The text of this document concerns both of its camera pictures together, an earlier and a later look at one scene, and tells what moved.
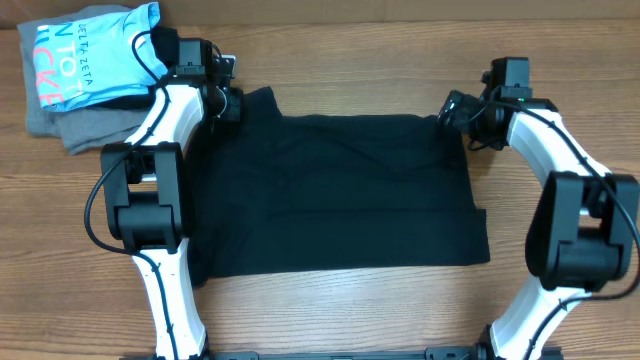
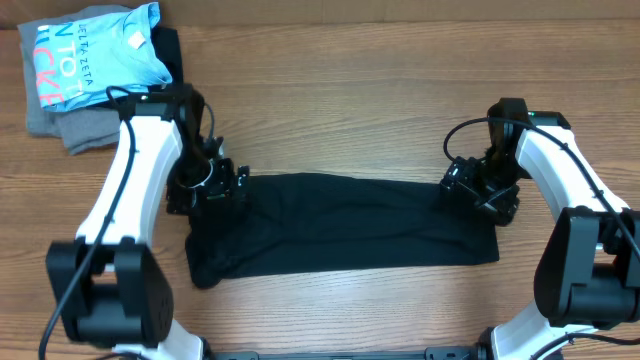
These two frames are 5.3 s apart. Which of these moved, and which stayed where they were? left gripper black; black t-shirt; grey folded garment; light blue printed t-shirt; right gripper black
Moved: black t-shirt; left gripper black; right gripper black
Stayed: light blue printed t-shirt; grey folded garment
